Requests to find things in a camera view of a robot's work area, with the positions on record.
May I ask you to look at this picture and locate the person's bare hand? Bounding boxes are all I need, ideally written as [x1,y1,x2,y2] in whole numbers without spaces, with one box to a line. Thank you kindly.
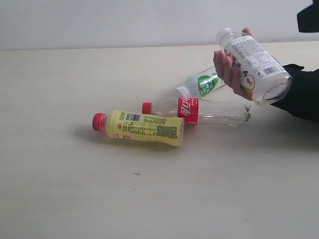
[213,27,281,102]

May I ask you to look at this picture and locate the clear cola bottle red label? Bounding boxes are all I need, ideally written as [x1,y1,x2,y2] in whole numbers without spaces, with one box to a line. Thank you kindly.
[142,97,251,126]

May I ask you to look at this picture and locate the yellow drink bottle red cap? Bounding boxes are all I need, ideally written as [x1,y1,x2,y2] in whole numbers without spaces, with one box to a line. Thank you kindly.
[92,110,184,147]

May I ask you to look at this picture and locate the black sleeved forearm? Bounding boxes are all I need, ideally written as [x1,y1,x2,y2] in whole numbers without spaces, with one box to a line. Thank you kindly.
[272,64,319,122]

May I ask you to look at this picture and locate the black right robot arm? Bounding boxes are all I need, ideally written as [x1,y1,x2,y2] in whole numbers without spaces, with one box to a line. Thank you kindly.
[297,0,319,33]

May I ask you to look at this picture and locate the clear bottle green white label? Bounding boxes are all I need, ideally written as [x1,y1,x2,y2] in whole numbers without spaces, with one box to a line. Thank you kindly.
[176,66,225,98]

